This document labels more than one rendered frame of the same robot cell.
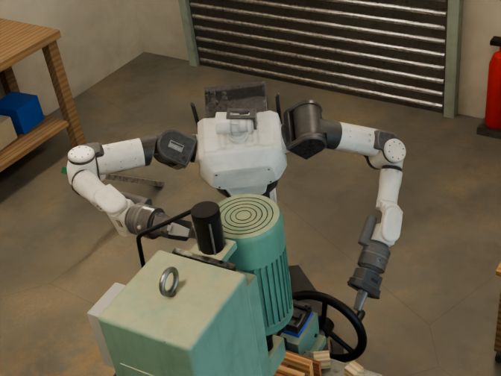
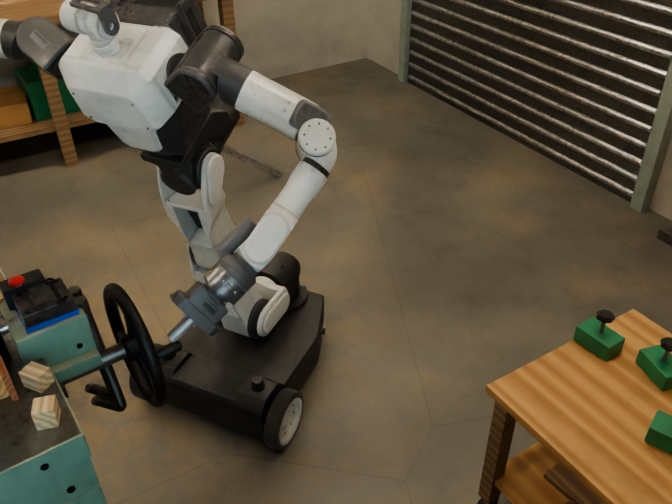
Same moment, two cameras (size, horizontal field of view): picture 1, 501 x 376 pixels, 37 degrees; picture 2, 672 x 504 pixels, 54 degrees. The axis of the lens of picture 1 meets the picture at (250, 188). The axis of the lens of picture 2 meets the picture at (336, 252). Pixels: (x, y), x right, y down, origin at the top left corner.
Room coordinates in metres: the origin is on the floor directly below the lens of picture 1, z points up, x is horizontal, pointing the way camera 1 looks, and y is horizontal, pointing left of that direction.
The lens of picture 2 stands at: (0.79, -0.97, 1.81)
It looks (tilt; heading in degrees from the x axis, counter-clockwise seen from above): 36 degrees down; 22
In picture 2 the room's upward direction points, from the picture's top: 1 degrees counter-clockwise
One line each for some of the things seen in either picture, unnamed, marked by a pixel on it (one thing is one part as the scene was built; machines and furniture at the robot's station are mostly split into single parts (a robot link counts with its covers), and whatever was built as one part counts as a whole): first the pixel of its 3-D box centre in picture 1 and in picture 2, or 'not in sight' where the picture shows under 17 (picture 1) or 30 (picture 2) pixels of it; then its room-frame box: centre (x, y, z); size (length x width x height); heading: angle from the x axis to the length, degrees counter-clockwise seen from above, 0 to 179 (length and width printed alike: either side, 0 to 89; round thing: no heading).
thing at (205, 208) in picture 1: (209, 242); not in sight; (1.22, 0.10, 1.54); 0.08 x 0.08 x 0.17; 57
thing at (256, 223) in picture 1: (251, 266); not in sight; (1.33, 0.02, 1.35); 0.18 x 0.18 x 0.31
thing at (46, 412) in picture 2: (354, 372); (46, 412); (1.33, -0.21, 0.92); 0.04 x 0.04 x 0.04; 36
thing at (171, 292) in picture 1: (169, 282); not in sight; (1.09, 0.18, 1.55); 0.06 x 0.02 x 0.07; 147
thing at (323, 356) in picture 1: (321, 359); (36, 377); (1.39, -0.13, 0.92); 0.04 x 0.03 x 0.04; 87
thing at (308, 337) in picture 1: (288, 333); (47, 326); (1.51, -0.05, 0.91); 0.15 x 0.14 x 0.09; 57
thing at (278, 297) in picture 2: not in sight; (252, 306); (2.37, -0.01, 0.28); 0.21 x 0.20 x 0.13; 177
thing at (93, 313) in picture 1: (120, 327); not in sight; (1.14, 0.32, 1.40); 0.10 x 0.06 x 0.16; 147
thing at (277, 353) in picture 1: (261, 362); not in sight; (1.32, 0.04, 1.03); 0.14 x 0.07 x 0.09; 147
